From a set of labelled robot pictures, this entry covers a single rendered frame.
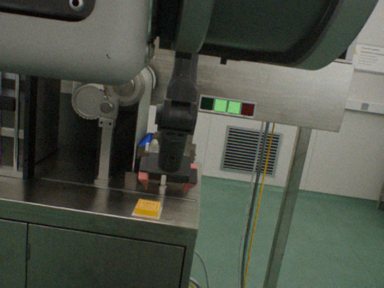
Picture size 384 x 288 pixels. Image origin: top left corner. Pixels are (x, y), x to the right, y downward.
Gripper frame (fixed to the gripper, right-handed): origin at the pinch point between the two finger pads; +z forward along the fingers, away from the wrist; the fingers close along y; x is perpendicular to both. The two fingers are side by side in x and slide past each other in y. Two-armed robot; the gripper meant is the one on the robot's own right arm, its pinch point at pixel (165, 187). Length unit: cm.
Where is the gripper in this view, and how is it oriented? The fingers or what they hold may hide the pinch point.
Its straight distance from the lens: 93.3
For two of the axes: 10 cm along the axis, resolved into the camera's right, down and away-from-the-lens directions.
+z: -1.6, 7.1, 6.8
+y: -9.9, -1.2, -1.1
